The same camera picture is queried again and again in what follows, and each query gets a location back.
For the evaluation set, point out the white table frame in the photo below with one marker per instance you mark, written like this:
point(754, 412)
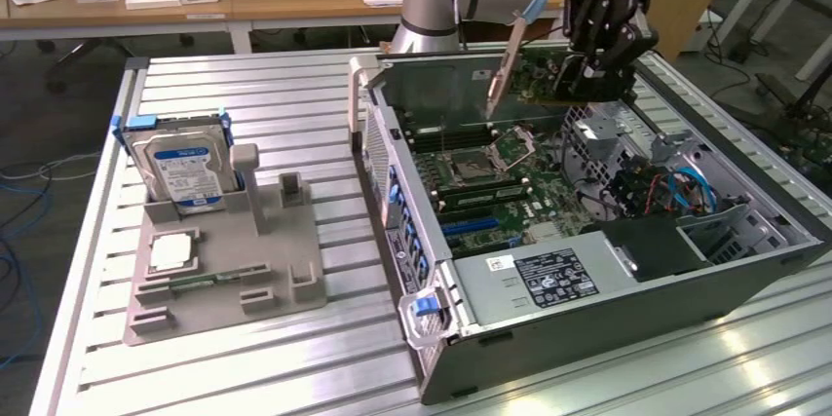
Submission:
point(812, 65)

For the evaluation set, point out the silver CPU chip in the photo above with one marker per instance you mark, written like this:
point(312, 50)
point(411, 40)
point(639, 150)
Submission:
point(171, 253)

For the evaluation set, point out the CPU socket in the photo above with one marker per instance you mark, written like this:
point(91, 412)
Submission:
point(470, 166)

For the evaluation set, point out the hard disk blue caddy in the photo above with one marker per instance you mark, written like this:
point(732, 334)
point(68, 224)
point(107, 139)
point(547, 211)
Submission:
point(182, 167)

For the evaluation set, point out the green graphics card metal bracket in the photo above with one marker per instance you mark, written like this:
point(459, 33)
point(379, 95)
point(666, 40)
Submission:
point(534, 80)

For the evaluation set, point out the grey printed parts rack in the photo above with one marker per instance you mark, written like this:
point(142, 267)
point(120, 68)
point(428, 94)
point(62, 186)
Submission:
point(227, 299)

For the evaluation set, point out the black chair base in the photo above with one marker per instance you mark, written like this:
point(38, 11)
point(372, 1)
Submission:
point(84, 53)

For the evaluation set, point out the installed RAM stick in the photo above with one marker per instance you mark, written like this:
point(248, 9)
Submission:
point(482, 189)
point(487, 200)

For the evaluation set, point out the metal socket cover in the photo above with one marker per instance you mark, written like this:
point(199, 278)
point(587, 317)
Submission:
point(515, 145)

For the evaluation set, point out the blue case latch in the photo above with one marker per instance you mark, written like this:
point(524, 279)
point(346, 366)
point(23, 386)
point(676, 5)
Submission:
point(424, 308)

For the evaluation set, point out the black plastic shroud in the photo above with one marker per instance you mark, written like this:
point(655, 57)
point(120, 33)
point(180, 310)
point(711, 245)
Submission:
point(650, 245)

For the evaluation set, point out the silver chipset heatsink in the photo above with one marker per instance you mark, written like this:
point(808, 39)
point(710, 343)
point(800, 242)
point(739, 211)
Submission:
point(548, 232)

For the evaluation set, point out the blue expansion slot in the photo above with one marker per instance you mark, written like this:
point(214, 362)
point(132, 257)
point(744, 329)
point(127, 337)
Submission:
point(468, 227)

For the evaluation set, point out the grey angled disk bay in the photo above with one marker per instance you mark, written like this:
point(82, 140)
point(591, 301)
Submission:
point(728, 236)

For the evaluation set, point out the black RAM slot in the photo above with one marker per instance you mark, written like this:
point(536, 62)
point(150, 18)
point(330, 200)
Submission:
point(458, 143)
point(455, 131)

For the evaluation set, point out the grey power supply unit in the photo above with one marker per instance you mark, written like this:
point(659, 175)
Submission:
point(494, 299)

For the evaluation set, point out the black grey PC case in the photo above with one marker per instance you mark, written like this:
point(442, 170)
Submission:
point(586, 338)

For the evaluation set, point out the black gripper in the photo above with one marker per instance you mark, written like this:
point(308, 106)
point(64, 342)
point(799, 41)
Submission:
point(611, 16)

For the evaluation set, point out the grey metal disk bay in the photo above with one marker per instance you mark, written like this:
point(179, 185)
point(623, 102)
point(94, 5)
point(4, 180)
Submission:
point(604, 143)

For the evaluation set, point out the green motherboard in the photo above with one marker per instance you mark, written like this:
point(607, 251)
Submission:
point(552, 192)

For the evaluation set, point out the loose green RAM stick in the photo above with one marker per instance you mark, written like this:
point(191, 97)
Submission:
point(202, 282)

